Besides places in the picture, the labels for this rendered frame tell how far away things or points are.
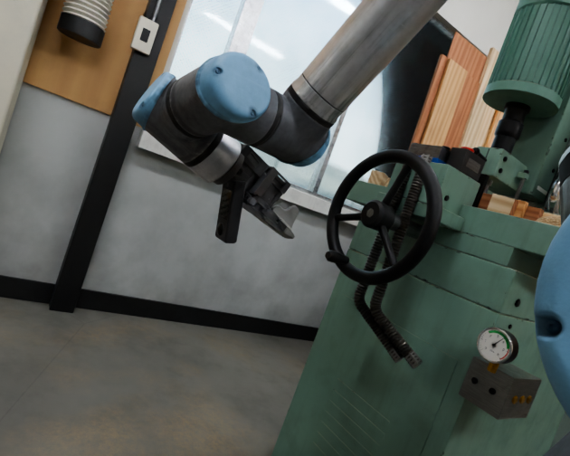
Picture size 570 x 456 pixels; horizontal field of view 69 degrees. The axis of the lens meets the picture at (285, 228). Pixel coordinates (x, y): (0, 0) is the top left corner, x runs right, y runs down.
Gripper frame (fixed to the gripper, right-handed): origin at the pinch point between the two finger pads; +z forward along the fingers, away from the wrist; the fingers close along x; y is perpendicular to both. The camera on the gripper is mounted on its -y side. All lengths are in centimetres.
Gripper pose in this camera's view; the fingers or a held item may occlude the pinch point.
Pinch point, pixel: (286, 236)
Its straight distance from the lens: 83.2
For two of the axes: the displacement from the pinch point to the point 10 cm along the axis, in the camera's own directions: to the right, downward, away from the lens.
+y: 5.8, -8.0, 1.6
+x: -5.4, -2.3, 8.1
